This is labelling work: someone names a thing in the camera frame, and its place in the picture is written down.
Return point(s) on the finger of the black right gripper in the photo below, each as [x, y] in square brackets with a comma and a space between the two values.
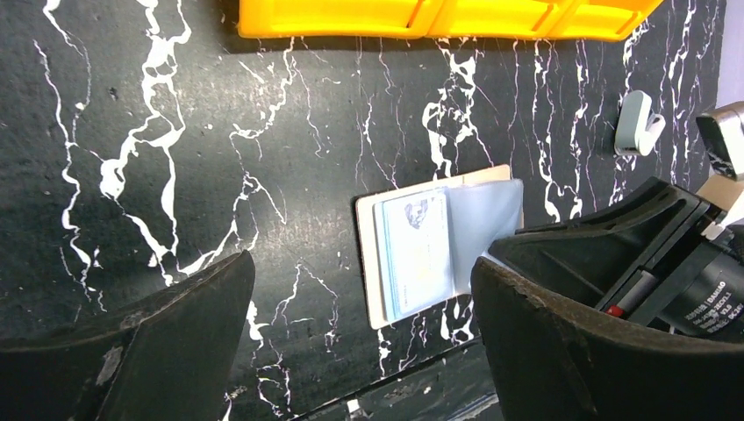
[587, 258]

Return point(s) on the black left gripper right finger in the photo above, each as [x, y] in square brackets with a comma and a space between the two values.
[552, 358]

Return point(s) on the yellow three-compartment plastic bin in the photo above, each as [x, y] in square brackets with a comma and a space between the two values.
[605, 20]

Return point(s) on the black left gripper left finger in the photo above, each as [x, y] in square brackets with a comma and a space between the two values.
[165, 357]

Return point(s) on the light blue VIP card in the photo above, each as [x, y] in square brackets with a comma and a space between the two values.
[414, 256]

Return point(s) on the white clip on table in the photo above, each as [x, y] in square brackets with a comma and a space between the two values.
[638, 128]

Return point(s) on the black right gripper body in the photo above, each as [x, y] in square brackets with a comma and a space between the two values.
[676, 269]

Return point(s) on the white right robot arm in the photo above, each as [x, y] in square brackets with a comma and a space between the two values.
[722, 132]

